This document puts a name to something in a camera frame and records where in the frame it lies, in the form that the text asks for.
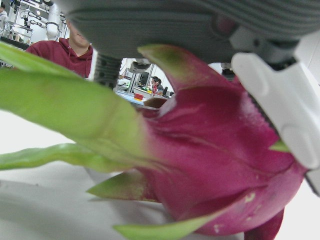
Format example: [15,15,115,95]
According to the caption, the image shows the seated background person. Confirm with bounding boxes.
[149,75,165,97]

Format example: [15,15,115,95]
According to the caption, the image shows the pink green dragon fruit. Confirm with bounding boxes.
[0,41,311,240]

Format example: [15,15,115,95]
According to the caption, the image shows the white gray left robot hand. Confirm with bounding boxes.
[53,0,320,196]

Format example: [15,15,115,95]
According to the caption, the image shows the person in maroon hoodie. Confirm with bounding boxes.
[25,18,94,79]

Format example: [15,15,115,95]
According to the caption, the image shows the person in white shirt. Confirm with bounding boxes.
[0,3,9,36]

